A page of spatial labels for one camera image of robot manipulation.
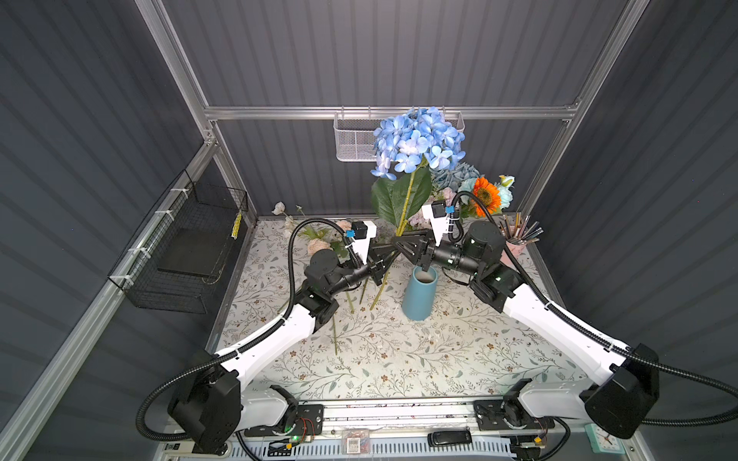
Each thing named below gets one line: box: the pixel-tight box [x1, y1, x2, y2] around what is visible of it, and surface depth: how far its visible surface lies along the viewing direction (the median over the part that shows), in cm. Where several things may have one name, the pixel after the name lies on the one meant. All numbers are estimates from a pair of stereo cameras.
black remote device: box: [426, 426, 473, 447], surface depth 72 cm
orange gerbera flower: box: [472, 176, 502, 219], surface depth 72 cm
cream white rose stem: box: [271, 201, 294, 222], surface depth 118 cm
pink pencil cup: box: [499, 241, 527, 274], surface depth 59 cm
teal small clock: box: [584, 422, 626, 455], surface depth 70 cm
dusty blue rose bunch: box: [430, 161, 486, 192], surface depth 83 cm
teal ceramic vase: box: [401, 265, 439, 322], surface depth 81 cm
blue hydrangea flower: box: [369, 106, 466, 311], surface depth 51 cm
